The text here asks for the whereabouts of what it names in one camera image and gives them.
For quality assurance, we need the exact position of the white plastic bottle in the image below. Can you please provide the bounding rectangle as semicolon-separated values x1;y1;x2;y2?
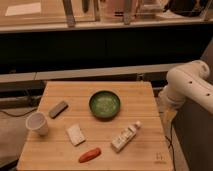
111;121;142;153

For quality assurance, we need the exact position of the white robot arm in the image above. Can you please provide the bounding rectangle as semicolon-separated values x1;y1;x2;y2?
160;60;213;114

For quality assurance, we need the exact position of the green ceramic bowl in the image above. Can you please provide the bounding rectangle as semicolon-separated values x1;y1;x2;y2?
89;90;121;119

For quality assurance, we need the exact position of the grey rectangular block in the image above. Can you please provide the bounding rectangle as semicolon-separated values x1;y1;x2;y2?
49;101;68;119

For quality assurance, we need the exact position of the white sponge piece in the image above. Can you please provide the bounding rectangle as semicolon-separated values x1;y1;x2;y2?
67;124;86;146

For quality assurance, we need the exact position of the orange carrot toy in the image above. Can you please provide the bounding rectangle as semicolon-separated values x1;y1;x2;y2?
78;148;101;163

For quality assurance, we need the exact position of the white paper cup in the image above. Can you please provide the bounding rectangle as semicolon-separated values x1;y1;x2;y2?
25;112;49;136

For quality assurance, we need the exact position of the white paper sheet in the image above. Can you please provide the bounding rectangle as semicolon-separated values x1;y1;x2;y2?
5;2;41;16

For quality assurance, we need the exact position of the black cable on floor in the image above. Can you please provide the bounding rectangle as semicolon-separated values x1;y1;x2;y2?
0;107;38;118

